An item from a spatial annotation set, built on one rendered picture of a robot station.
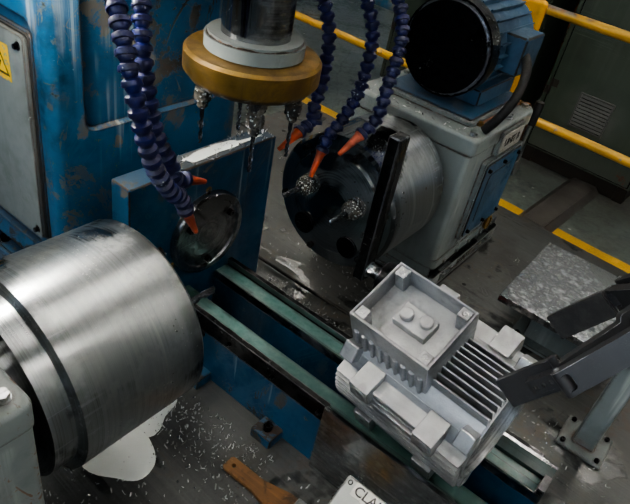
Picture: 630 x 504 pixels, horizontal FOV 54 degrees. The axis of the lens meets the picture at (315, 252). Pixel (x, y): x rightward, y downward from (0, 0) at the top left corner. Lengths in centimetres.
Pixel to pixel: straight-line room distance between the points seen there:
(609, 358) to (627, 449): 70
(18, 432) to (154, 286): 21
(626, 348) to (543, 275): 79
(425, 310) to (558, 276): 59
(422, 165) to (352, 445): 50
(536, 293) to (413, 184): 35
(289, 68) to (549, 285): 74
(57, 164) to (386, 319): 51
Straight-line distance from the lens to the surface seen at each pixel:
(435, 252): 130
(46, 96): 91
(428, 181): 113
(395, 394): 80
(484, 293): 142
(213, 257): 107
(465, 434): 76
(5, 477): 65
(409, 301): 81
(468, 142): 119
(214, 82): 78
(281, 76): 77
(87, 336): 67
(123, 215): 91
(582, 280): 137
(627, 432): 128
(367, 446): 88
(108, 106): 97
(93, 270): 71
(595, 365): 56
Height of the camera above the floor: 161
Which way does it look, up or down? 36 degrees down
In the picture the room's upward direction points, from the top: 12 degrees clockwise
